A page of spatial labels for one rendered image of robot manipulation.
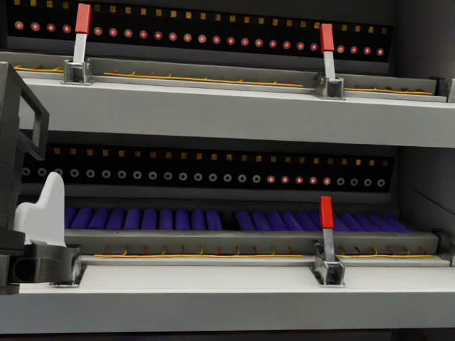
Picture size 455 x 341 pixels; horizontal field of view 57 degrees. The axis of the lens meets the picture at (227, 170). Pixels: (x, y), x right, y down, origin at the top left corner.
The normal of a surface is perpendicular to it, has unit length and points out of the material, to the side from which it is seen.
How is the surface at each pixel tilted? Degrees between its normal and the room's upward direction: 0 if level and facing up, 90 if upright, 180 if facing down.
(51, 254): 84
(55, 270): 87
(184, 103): 111
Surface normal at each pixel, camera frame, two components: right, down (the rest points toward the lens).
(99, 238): 0.13, 0.29
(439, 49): -0.99, -0.04
